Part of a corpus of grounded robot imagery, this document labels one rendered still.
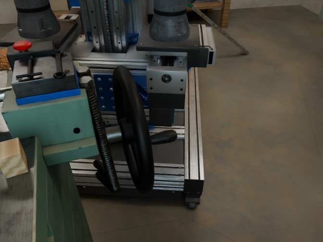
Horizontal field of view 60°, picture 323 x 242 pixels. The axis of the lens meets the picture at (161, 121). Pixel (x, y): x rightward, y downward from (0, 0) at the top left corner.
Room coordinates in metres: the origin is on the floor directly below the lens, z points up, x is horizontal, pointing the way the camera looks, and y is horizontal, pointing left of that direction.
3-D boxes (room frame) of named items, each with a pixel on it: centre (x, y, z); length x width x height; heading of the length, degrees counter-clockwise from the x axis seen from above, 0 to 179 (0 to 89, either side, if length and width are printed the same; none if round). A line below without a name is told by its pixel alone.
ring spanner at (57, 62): (0.43, 0.17, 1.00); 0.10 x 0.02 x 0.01; 18
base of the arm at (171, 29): (1.01, -0.03, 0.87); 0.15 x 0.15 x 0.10
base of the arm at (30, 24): (1.05, 0.46, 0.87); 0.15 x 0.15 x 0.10
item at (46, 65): (0.44, 0.21, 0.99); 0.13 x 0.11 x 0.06; 18
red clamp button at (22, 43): (0.46, 0.24, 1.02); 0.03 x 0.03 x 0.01
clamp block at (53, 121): (0.43, 0.21, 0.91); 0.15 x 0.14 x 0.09; 18
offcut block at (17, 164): (0.29, 0.22, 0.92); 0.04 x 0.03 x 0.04; 25
